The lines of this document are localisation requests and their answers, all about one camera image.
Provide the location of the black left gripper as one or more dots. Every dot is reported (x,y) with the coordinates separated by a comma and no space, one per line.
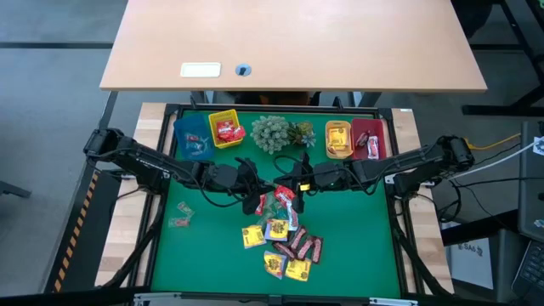
(248,183)

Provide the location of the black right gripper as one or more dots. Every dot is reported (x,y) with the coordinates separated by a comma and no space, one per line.
(323,178)

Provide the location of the red Skittles packet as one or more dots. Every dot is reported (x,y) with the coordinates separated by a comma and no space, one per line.
(236,134)
(285,196)
(224,126)
(261,205)

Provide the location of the white red candy bar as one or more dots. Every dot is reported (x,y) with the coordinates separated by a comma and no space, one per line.
(372,147)
(292,217)

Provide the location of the purple-edged Sour Patch packet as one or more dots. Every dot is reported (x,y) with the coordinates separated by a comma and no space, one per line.
(277,230)
(274,263)

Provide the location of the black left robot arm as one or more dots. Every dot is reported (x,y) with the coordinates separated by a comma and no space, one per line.
(144,159)

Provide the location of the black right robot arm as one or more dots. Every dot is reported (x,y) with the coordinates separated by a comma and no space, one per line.
(404,163)

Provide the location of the pale green bushy plant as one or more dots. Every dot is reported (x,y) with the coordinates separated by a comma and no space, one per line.
(270,134)

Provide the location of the small dark succulent plant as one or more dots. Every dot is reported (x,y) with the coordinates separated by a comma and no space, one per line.
(302,132)

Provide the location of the orange plastic tub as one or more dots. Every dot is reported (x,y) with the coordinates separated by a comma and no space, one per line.
(338,123)

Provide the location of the yellow mesh basket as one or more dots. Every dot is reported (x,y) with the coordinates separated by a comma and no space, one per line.
(225,115)

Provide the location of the green table mat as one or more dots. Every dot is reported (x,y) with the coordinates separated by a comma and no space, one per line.
(204,263)

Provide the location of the blue plastic bin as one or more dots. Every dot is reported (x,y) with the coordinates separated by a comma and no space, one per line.
(183,123)

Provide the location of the red plastic bin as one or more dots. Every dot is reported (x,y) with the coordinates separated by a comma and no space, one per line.
(378,127)

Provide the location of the white rectangular desk plate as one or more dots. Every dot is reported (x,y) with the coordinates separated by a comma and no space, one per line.
(200,70)

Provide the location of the light wooden desk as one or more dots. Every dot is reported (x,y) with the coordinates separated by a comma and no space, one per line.
(297,42)

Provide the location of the yellow black hazard tape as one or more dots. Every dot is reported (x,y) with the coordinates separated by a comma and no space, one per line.
(79,221)

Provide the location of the white labelled box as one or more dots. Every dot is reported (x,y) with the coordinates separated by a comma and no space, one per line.
(472,263)

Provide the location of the grey computer case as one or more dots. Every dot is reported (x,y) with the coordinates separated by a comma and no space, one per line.
(531,191)

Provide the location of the black chair base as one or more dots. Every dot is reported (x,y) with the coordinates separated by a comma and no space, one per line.
(13,190)

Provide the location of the black keyboard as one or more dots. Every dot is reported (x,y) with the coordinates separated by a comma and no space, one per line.
(531,272)

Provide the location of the black camera block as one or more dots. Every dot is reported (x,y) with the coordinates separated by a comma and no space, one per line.
(275,301)

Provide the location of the silver aluminium bracket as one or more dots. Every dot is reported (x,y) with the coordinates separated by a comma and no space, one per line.
(393,302)
(157,297)

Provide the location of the black desk leg frame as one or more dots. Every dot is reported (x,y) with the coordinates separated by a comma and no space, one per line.
(501,110)

